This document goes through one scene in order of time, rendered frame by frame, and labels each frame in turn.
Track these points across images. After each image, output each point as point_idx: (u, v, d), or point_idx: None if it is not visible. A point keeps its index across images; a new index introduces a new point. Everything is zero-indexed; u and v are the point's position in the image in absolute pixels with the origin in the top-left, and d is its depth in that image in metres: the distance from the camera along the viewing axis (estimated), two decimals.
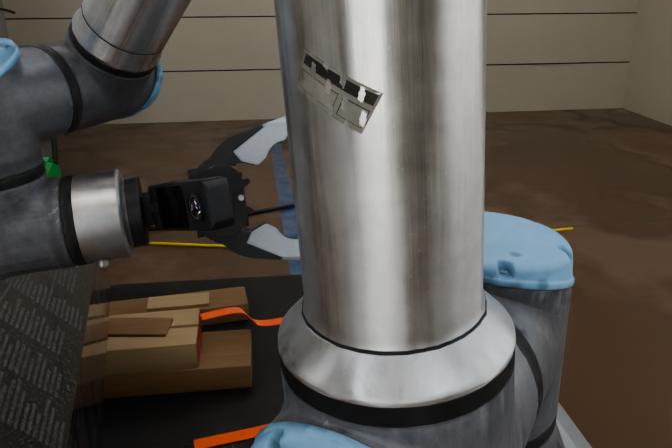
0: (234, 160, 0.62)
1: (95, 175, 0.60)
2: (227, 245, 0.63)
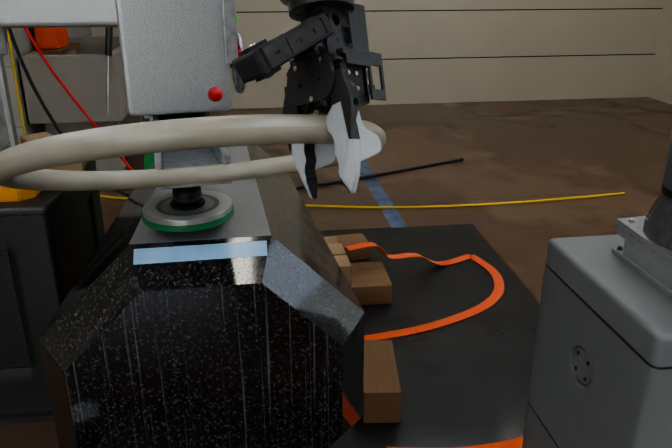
0: (334, 99, 0.63)
1: None
2: (285, 100, 0.68)
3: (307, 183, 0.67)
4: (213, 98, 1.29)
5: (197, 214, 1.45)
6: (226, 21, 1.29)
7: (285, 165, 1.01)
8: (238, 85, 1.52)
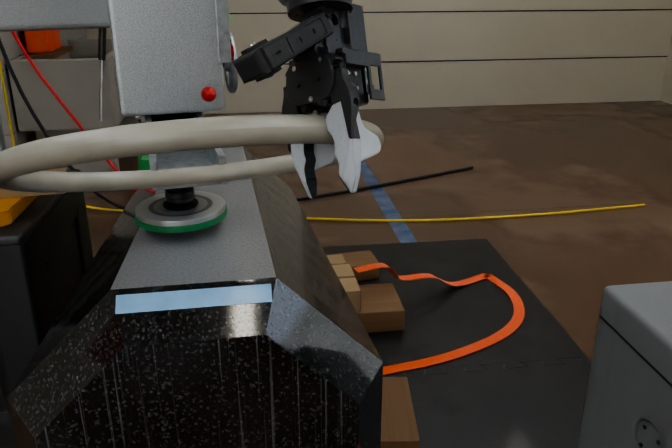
0: (334, 99, 0.63)
1: None
2: (284, 100, 0.68)
3: (307, 183, 0.67)
4: (206, 98, 1.28)
5: (173, 216, 1.44)
6: (219, 21, 1.29)
7: (281, 165, 1.01)
8: (231, 85, 1.52)
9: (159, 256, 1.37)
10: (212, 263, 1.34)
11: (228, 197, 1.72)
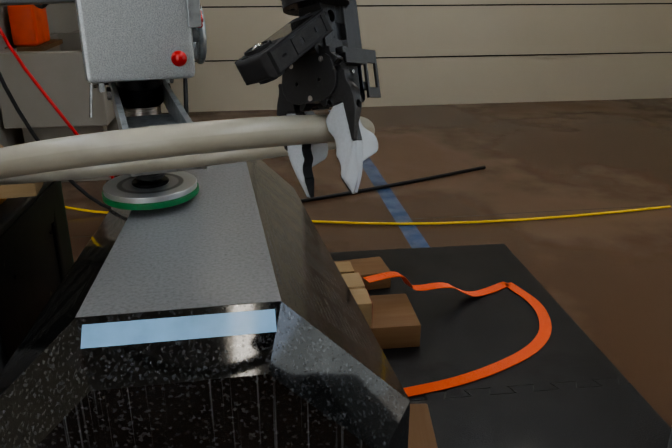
0: (335, 100, 0.63)
1: None
2: (279, 97, 0.67)
3: (305, 182, 0.66)
4: (177, 62, 1.24)
5: (126, 178, 1.49)
6: None
7: (263, 150, 1.00)
8: (199, 54, 1.48)
9: (139, 273, 1.13)
10: (203, 282, 1.09)
11: (224, 201, 1.48)
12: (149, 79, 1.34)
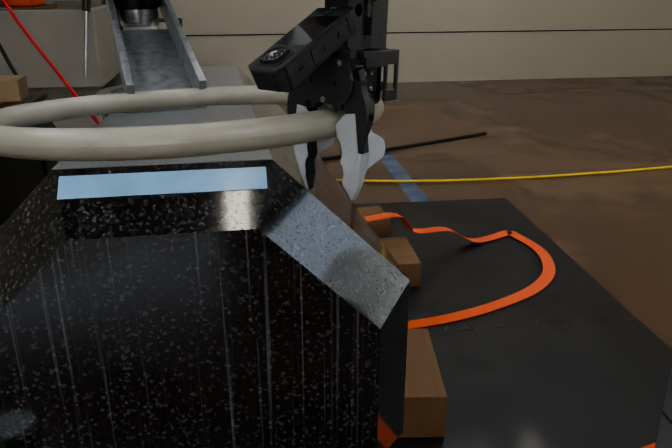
0: (348, 109, 0.61)
1: None
2: None
3: (306, 176, 0.66)
4: None
5: (111, 93, 1.34)
6: None
7: (266, 97, 0.97)
8: None
9: None
10: None
11: None
12: None
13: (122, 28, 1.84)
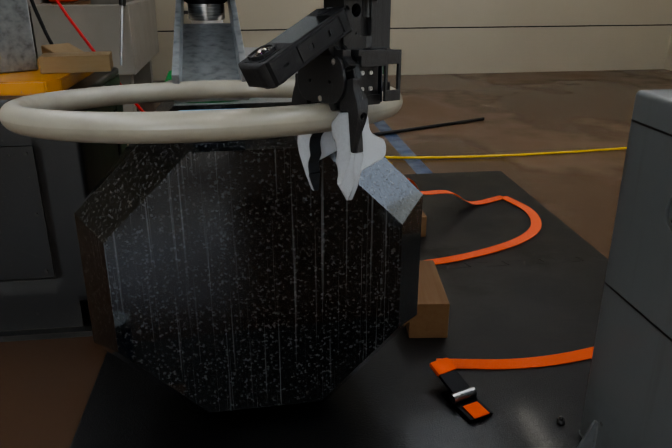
0: (342, 108, 0.61)
1: None
2: (295, 87, 0.66)
3: (309, 177, 0.67)
4: None
5: None
6: None
7: None
8: None
9: None
10: None
11: None
12: None
13: None
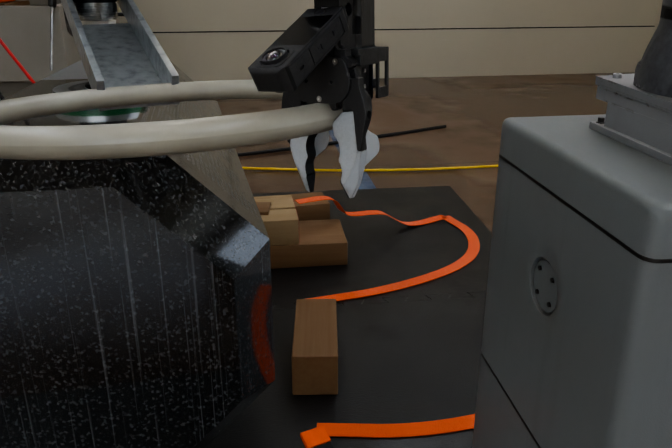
0: (345, 107, 0.61)
1: None
2: None
3: (307, 179, 0.66)
4: None
5: (82, 83, 1.37)
6: None
7: (241, 91, 0.96)
8: None
9: None
10: (67, 119, 1.16)
11: None
12: None
13: None
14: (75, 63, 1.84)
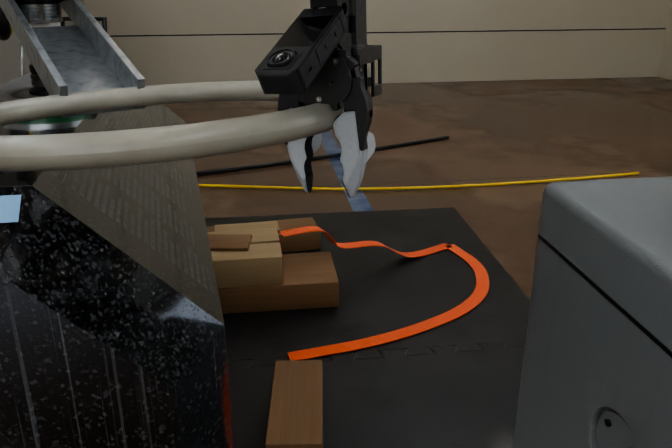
0: (347, 107, 0.61)
1: None
2: None
3: (306, 180, 0.66)
4: None
5: None
6: None
7: (211, 94, 0.94)
8: None
9: None
10: None
11: None
12: None
13: (1, 27, 1.67)
14: (12, 81, 1.55)
